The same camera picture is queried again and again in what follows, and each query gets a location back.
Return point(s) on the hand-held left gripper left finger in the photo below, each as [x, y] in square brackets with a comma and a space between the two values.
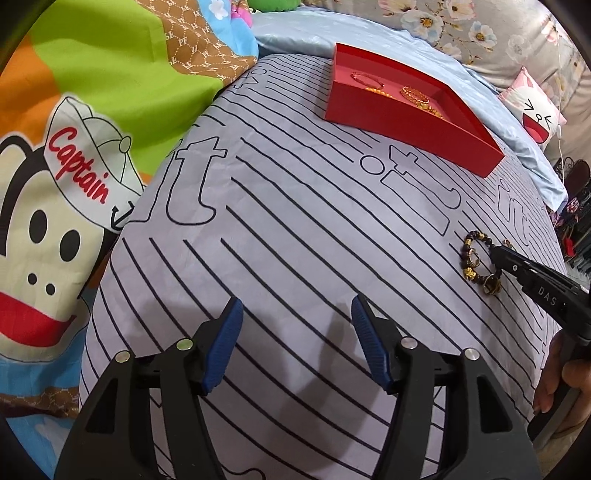
[226, 341]

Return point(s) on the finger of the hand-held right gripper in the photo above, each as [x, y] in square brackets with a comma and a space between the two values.
[508, 263]

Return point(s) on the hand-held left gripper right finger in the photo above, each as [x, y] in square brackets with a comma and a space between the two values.
[369, 341]

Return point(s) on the red cardboard box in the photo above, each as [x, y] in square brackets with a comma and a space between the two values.
[397, 134]

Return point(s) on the wide gold bangle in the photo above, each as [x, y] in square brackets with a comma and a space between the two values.
[406, 90]

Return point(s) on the person's right hand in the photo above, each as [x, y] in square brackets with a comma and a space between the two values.
[547, 378]

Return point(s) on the dark ornate metal chair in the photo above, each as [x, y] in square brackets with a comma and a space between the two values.
[577, 175]

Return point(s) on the grey striped bed sheet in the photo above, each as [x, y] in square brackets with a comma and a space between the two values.
[300, 230]

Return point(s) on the pink cartoon face pillow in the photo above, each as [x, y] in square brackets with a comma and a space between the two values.
[531, 110]

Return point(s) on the cartoon monkey printed blanket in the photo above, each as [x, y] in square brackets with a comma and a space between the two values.
[92, 69]

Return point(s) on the green pillow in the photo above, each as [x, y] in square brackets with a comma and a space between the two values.
[277, 4]

